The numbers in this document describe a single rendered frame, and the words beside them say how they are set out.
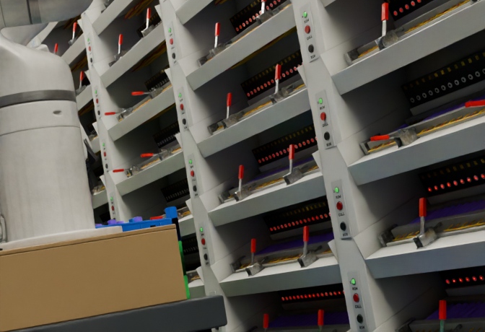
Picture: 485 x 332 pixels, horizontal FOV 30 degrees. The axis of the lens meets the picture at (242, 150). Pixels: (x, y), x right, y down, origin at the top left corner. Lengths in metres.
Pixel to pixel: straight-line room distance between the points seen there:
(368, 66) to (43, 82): 0.79
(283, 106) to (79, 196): 0.95
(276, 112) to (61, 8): 0.95
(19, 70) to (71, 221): 0.21
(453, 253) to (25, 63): 0.84
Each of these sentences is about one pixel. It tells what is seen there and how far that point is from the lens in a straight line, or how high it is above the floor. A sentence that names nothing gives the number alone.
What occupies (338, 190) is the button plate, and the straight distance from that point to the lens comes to 1.89.
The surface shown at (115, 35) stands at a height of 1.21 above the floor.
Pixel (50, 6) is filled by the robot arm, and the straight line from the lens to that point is 1.24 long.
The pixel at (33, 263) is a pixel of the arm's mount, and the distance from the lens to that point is 1.09.
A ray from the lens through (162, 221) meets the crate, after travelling 2.06.
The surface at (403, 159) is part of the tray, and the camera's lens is 1.72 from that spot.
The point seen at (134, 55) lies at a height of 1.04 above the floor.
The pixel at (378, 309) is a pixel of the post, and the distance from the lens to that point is 1.86.
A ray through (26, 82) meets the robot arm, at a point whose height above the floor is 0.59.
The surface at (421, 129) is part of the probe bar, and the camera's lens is 1.74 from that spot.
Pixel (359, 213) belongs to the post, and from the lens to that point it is 1.86.
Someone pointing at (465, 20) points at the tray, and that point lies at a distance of 1.58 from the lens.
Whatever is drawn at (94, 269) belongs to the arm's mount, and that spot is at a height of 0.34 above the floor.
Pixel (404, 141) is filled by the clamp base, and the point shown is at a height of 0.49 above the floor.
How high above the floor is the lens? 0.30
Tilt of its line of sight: 8 degrees up
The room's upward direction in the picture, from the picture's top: 10 degrees counter-clockwise
